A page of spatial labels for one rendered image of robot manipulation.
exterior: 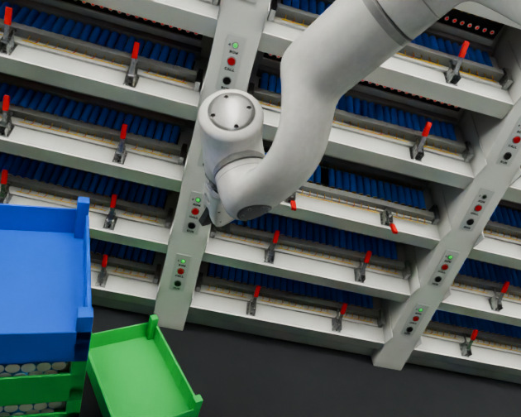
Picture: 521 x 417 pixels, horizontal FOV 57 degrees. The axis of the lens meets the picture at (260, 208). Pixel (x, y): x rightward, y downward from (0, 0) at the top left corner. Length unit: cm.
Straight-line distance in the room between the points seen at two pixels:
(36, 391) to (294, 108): 51
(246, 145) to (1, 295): 42
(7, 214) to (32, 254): 9
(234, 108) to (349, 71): 15
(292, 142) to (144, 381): 90
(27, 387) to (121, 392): 57
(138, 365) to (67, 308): 60
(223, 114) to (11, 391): 46
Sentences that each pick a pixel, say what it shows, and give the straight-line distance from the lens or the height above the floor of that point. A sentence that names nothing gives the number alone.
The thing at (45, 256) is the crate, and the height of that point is 48.
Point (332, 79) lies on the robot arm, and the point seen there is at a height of 91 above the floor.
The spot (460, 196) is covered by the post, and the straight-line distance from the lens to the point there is 134.
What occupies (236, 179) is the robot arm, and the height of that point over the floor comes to 76.
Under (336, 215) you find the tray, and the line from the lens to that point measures 125.
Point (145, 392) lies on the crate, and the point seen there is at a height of 0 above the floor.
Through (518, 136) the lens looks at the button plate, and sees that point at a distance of 130.
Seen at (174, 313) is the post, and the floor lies 6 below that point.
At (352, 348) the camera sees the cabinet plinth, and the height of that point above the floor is 2.
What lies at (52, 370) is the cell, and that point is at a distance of 74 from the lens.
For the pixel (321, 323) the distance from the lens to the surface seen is 149.
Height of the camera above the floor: 101
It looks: 27 degrees down
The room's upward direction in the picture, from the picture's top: 18 degrees clockwise
